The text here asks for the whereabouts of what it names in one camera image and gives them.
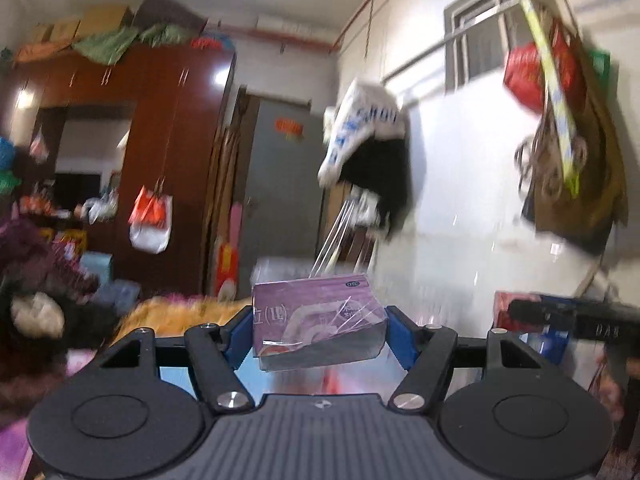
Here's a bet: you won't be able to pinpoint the purple box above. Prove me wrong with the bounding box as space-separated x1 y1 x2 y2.
253 274 387 372

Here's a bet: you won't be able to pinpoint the yellow orange blanket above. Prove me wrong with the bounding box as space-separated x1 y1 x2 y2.
112 296 252 344

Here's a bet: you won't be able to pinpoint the clear plastic basket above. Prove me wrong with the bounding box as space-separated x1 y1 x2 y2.
250 257 378 309

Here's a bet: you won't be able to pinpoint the brown hanging bag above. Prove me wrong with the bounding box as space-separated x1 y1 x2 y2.
514 26 628 256

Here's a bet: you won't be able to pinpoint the orange white plastic bag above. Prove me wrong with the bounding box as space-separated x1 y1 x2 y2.
128 188 172 255

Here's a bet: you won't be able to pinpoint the pile of dark clothes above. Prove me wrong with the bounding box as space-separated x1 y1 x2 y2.
1 217 99 419

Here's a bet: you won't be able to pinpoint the black hanging garment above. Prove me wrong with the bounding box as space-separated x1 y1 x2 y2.
338 136 409 240

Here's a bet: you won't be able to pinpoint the dark red wooden wardrobe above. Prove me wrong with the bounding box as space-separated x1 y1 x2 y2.
1 44 235 295

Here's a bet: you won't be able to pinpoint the grey metal door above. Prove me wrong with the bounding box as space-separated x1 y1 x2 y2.
239 100 324 288

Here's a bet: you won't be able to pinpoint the white bag with blue letters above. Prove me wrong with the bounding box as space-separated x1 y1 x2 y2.
318 78 407 188

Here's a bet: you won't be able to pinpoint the red hanging plastic bag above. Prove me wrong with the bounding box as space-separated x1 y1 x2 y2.
503 18 586 116

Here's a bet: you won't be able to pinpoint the green cloth on wardrobe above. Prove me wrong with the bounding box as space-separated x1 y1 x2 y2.
72 24 196 66

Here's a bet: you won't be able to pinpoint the cardboard boxes on wardrobe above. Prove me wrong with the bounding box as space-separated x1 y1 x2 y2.
26 4 134 44

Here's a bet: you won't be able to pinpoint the window with grey frame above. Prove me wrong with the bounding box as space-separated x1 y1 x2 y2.
444 0 576 94

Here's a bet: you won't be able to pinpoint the yellow patterned strap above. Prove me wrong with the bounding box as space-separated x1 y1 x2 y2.
514 0 583 198

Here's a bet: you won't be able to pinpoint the metal wall rail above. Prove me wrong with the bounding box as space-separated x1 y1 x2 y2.
382 0 601 86

